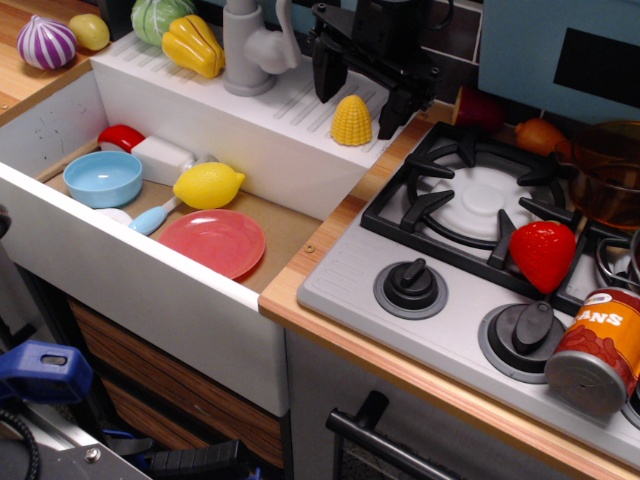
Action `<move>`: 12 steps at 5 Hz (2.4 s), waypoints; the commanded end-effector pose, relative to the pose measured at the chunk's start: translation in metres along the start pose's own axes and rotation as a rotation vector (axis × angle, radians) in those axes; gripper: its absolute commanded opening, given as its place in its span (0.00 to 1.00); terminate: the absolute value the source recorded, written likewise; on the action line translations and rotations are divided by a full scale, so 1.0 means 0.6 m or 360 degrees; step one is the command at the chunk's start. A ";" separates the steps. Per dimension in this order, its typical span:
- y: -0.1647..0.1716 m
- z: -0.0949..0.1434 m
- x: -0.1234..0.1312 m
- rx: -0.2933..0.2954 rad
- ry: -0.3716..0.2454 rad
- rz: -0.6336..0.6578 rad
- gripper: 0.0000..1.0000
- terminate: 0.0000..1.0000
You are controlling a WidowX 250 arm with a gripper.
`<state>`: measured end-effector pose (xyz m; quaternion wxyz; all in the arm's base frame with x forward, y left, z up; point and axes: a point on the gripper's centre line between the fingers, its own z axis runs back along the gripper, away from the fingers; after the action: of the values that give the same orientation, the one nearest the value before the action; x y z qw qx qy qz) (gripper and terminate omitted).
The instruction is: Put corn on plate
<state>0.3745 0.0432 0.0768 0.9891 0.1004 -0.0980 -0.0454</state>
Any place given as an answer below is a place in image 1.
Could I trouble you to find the black right stove knob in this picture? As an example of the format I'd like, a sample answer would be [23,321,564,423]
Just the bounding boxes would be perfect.
[478,301,566,384]

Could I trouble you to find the grey metal mounting plate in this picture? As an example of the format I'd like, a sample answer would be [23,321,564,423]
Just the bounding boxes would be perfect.
[1,403,147,479]

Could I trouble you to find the black stove grate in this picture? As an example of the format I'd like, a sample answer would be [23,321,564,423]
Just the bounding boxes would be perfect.
[360,122,639,313]

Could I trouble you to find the orange toy carrot piece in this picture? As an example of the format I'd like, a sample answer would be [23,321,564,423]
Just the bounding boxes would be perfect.
[514,118,568,157]

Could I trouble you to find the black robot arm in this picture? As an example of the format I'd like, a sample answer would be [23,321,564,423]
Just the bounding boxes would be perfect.
[311,1,442,140]

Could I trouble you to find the pink plastic plate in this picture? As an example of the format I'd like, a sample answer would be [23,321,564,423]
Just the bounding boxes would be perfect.
[158,209,266,279]

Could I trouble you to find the yellow-green toy potato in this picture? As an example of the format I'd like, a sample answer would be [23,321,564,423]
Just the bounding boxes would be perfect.
[68,14,110,51]

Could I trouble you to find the black left stove knob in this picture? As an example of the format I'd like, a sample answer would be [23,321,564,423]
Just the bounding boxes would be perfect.
[373,258,448,321]

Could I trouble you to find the blue and white toy brush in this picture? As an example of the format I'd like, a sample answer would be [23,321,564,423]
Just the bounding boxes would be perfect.
[129,197,181,236]

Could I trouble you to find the green toy cabbage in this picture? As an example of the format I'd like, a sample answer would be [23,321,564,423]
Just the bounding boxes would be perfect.
[130,0,197,47]

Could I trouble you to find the black stove knob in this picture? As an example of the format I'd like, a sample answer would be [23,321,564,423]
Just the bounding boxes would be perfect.
[478,301,566,384]
[373,258,448,321]

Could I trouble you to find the yellow toy bell pepper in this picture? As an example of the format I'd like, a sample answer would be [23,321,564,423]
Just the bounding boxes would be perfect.
[161,14,225,79]

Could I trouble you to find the black braided cable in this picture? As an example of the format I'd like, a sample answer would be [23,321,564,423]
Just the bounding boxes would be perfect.
[0,407,41,480]

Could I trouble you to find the yellow toy lemon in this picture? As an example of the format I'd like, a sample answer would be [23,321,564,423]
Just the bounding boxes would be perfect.
[173,162,245,210]

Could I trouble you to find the red and white toy mushroom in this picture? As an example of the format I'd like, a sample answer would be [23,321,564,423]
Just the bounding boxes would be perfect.
[97,124,145,153]

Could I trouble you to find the grey toy faucet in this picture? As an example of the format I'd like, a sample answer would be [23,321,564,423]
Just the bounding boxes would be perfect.
[223,1,302,97]

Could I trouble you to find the orange transparent toy pot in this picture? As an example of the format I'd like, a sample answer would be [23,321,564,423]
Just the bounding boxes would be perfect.
[555,120,639,231]

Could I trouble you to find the yellow toy corn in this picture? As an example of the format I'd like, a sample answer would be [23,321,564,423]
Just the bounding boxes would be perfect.
[331,95,373,146]

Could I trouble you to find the orange toy beans can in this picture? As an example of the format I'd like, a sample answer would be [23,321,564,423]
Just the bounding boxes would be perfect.
[545,287,639,416]

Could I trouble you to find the dark red toy vegetable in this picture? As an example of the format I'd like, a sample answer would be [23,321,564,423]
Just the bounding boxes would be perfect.
[452,86,506,133]

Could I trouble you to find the red toy strawberry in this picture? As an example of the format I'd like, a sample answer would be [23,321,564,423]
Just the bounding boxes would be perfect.
[509,221,576,294]

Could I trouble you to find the light blue plastic bowl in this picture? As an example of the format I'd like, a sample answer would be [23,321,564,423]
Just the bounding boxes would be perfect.
[63,151,143,209]

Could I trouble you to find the grey toy stove top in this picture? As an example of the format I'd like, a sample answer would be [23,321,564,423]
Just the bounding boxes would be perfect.
[296,121,640,471]

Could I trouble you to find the purple striped toy onion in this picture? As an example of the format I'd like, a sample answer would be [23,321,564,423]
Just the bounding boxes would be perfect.
[16,15,77,70]

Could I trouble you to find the black oven door handle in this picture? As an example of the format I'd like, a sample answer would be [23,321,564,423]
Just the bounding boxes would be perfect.
[325,390,463,479]

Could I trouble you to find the blue clamp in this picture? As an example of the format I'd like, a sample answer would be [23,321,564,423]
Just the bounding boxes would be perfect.
[1,340,94,404]

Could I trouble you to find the white toy salt shaker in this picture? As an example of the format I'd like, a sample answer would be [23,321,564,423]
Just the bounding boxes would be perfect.
[131,136,218,186]

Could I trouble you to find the white toy sink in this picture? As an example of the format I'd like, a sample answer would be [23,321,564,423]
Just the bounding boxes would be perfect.
[0,30,431,418]

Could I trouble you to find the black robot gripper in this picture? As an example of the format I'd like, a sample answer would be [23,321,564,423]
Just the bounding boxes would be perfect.
[311,2,442,140]

